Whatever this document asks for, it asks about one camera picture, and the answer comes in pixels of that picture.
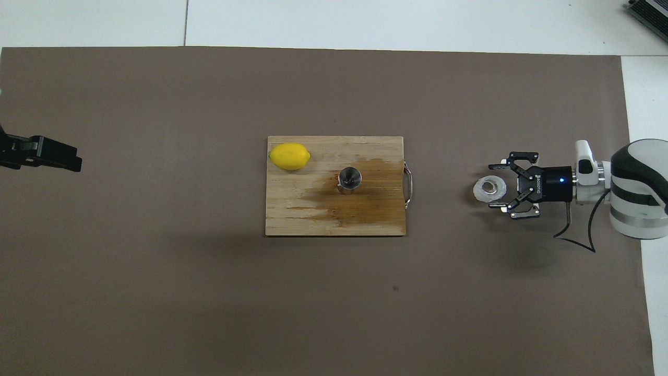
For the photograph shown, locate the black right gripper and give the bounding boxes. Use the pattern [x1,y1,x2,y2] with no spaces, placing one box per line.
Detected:
[488,152,575,220]

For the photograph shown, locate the clear faceted glass cup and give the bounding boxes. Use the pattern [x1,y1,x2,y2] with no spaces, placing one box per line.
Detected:
[473,176,508,203]

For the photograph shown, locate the steel jigger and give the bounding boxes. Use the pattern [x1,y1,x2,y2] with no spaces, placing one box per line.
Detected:
[338,167,363,196]

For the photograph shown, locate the brown table mat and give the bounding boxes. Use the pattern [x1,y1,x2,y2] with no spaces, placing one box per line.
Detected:
[0,46,655,376]

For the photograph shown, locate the grey ribbed device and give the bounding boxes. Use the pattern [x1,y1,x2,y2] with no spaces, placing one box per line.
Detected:
[626,0,668,29]

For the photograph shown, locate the wooden cutting board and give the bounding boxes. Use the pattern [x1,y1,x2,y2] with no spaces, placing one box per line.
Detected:
[265,136,407,237]

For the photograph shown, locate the yellow lemon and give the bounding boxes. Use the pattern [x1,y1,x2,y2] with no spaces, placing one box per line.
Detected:
[268,143,312,171]

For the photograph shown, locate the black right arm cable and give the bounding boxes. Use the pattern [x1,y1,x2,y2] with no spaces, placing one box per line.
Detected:
[553,201,611,254]

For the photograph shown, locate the metal board handle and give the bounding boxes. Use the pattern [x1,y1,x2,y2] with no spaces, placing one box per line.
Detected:
[403,161,414,210]

